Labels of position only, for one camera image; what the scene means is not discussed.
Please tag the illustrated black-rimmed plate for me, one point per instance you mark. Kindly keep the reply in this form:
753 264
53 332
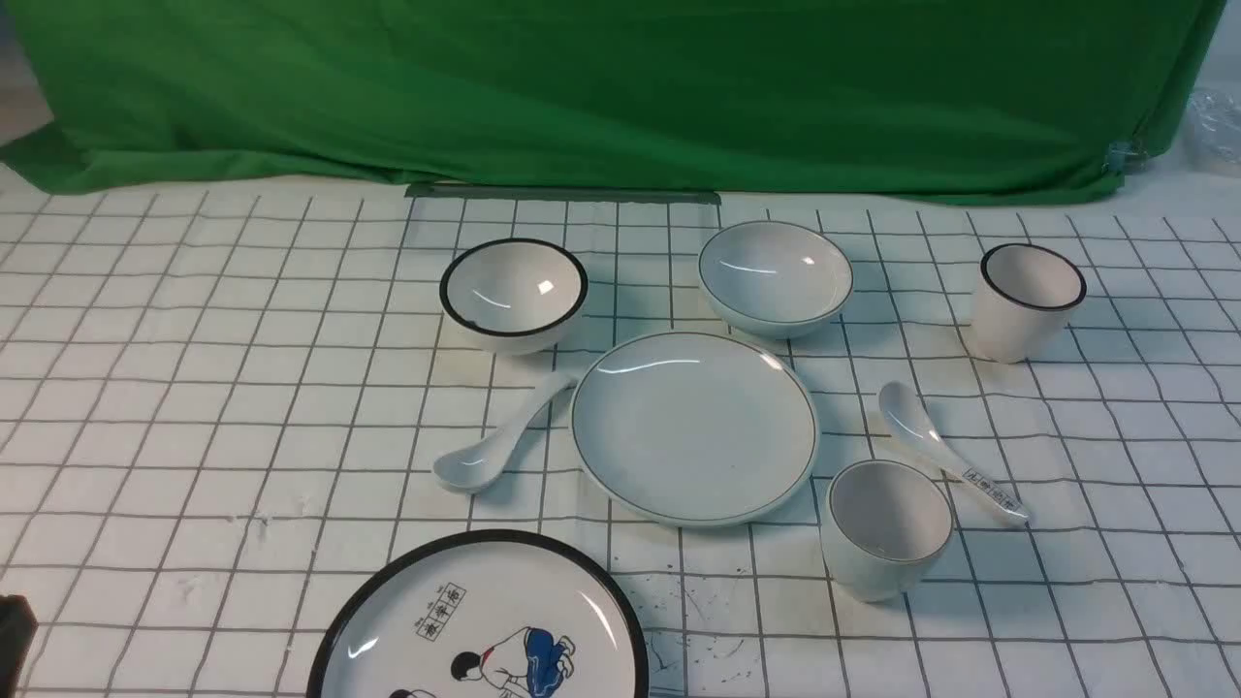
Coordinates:
485 613

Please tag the grey metal strip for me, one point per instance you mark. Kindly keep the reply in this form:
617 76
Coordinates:
444 190

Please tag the white grid tablecloth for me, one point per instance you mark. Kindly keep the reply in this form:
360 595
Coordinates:
220 410

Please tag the white cup thin rim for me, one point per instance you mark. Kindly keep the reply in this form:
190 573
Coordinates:
885 524

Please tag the metal backdrop clip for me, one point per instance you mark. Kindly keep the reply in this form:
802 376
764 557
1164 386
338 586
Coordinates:
1125 157

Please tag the white shallow bowl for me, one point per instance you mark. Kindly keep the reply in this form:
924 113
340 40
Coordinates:
774 279

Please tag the white ceramic spoon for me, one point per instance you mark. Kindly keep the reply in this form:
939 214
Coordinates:
475 467

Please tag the black-rimmed white cup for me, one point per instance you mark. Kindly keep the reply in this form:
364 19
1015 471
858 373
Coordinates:
1024 296

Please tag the white spoon with print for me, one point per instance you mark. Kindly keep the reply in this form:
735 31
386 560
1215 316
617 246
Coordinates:
907 419

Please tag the green backdrop cloth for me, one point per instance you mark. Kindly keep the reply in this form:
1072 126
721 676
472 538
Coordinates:
953 102

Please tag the white round plate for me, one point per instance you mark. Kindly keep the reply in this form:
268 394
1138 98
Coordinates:
694 430

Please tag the black-rimmed white bowl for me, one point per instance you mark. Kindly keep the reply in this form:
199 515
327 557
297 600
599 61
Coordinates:
514 296

